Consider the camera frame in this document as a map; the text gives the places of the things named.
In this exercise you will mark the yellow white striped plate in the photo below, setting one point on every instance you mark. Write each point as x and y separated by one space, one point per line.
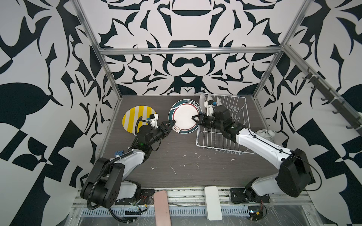
132 115

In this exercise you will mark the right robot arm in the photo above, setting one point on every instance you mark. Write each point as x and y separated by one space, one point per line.
294 170

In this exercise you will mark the green rimmed white plate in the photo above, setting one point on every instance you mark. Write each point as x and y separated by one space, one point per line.
182 112

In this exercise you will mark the white wire dish rack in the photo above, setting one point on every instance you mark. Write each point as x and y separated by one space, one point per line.
230 118

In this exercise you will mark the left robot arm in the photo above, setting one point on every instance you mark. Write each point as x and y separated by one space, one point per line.
106 182

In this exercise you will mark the white flat block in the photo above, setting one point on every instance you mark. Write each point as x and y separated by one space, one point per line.
212 203

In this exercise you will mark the white plate leftmost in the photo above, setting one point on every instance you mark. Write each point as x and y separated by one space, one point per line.
202 100

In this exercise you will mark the small circuit board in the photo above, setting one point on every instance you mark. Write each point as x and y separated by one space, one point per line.
257 213

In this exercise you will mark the pink flat bar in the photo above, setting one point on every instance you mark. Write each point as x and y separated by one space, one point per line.
162 213

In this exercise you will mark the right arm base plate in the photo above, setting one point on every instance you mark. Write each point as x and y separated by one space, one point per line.
243 195

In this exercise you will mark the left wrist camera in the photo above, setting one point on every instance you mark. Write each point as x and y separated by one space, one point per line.
152 120

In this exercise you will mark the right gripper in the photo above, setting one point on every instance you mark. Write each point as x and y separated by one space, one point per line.
201 120

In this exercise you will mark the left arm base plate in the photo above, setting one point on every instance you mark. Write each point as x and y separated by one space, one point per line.
141 197

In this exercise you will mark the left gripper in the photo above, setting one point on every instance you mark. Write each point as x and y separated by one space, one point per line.
162 129

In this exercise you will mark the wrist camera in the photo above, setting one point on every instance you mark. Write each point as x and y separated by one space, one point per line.
210 108
152 120

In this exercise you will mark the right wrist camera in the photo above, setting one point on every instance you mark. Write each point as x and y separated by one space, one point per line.
210 108

